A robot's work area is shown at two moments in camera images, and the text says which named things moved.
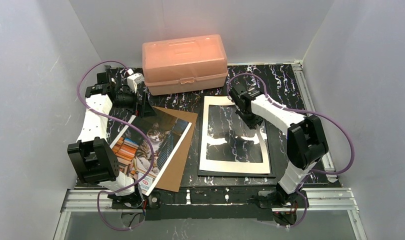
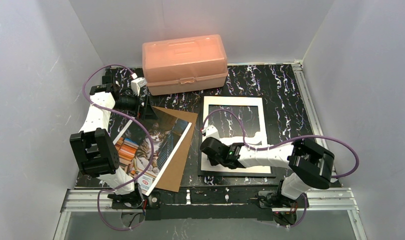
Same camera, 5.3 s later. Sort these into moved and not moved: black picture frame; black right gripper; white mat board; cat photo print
Moved: black right gripper
Not moved: black picture frame; white mat board; cat photo print
